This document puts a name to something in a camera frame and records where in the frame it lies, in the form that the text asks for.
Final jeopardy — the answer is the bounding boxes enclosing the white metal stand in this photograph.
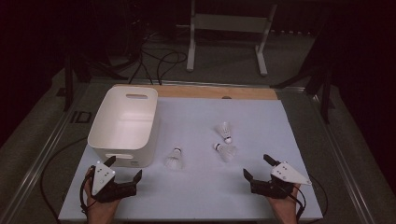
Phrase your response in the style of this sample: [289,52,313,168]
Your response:
[176,0,279,77]

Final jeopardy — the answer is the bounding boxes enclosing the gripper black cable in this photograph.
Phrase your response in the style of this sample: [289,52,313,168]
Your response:
[79,169,94,217]
[288,183,308,222]

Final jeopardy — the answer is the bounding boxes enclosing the metal floor rail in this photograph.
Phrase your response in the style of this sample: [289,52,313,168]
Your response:
[306,90,378,224]
[0,82,92,224]

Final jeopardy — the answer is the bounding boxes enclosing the black floor cable loop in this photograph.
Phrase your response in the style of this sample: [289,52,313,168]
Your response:
[156,50,189,86]

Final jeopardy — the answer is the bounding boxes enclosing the person's right hand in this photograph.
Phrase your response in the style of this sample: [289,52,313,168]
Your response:
[268,183,302,220]

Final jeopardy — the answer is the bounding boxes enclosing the black metal stand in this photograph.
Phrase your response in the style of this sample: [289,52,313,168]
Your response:
[270,60,333,125]
[63,50,129,113]

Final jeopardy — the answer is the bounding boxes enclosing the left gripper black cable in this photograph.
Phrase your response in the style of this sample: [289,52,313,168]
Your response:
[79,169,94,217]

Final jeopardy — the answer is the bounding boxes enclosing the long black floor cable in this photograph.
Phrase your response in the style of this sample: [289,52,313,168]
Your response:
[39,136,90,224]
[307,174,330,224]

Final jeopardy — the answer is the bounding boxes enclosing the person's left hand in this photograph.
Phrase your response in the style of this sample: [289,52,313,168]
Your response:
[83,167,122,220]

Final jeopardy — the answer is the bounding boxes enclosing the pale table mat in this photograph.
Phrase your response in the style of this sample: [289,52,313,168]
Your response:
[58,96,324,222]

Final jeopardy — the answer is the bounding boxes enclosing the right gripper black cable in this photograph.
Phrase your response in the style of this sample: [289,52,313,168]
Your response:
[288,183,308,222]

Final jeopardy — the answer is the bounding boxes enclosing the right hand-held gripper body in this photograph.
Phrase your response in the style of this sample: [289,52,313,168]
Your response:
[249,161,313,201]

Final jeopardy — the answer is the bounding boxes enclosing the white plastic bin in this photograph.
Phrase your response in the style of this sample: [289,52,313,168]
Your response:
[87,86,160,169]

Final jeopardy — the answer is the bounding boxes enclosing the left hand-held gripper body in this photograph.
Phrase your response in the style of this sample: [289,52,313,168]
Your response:
[91,160,138,204]

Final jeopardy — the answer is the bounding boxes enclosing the white shuttlecock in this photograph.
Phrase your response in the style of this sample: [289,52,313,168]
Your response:
[217,121,233,145]
[163,147,185,171]
[213,142,238,163]

